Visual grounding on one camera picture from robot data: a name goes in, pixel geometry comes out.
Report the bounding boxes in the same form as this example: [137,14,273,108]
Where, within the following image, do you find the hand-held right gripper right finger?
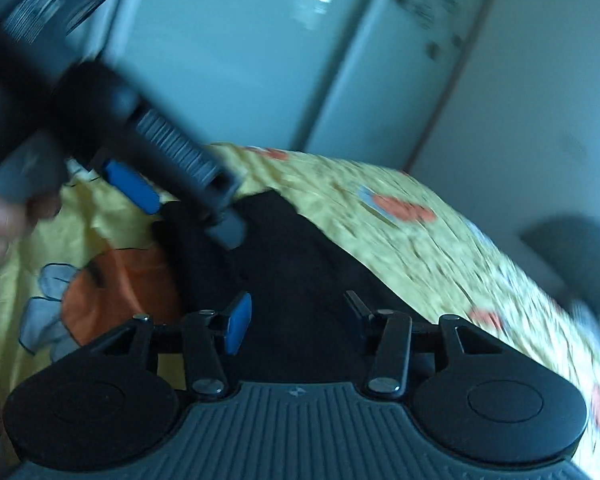
[343,289,507,396]

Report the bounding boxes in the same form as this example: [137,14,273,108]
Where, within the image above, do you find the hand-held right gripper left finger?
[87,292,254,399]

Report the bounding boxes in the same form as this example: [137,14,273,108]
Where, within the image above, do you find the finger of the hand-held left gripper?
[180,160,249,252]
[102,159,162,216]

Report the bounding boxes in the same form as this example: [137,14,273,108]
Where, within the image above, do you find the black pants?
[152,189,433,386]

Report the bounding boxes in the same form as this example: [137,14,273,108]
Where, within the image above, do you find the person's left hand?
[0,192,63,267]

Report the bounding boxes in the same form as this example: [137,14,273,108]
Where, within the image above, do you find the yellow floral blanket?
[0,142,600,480]

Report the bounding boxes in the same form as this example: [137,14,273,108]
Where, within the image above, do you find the flower print wardrobe door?
[105,0,396,156]
[305,0,501,163]

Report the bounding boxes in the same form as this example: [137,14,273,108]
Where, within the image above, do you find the dark grey object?
[522,214,600,313]

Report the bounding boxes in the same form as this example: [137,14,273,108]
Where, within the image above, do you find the brown wardrobe side frame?
[407,0,504,173]

